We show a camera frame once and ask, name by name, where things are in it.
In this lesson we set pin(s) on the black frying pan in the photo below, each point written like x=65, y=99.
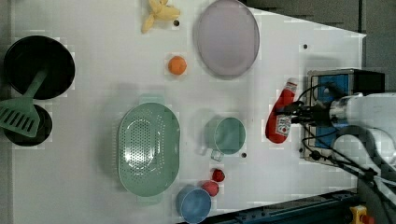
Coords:
x=28, y=55

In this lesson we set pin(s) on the silver toaster oven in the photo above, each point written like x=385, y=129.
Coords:
x=325, y=86

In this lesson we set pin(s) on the small black bowl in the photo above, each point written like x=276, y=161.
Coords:
x=43, y=131

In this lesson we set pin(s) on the blue cup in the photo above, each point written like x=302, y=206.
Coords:
x=193, y=204

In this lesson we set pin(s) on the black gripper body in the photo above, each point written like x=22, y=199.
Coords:
x=316, y=115

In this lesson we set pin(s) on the red plush ketchup bottle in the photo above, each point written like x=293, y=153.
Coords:
x=277, y=127

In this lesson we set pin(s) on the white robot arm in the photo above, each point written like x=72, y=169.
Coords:
x=364, y=143

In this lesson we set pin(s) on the blue metal rail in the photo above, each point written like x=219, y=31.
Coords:
x=330, y=208

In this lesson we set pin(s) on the orange toy fruit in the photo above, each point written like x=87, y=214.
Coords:
x=177, y=65

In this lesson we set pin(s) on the pink toy fruit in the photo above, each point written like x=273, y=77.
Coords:
x=211, y=187

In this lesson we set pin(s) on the purple round plate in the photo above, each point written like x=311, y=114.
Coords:
x=228, y=38

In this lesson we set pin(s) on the green slotted spatula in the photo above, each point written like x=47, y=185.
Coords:
x=19, y=114

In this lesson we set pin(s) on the red toy strawberry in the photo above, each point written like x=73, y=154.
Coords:
x=218, y=175

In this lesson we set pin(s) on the yellow peeled toy banana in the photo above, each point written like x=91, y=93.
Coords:
x=159, y=11

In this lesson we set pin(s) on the green mug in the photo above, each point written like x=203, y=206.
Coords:
x=223, y=136

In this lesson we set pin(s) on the yellow red emergency button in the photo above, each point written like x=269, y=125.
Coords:
x=360, y=216

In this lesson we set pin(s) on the green oval strainer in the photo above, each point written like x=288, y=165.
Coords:
x=148, y=149

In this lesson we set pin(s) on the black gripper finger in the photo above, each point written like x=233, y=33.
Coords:
x=283, y=119
x=290, y=108

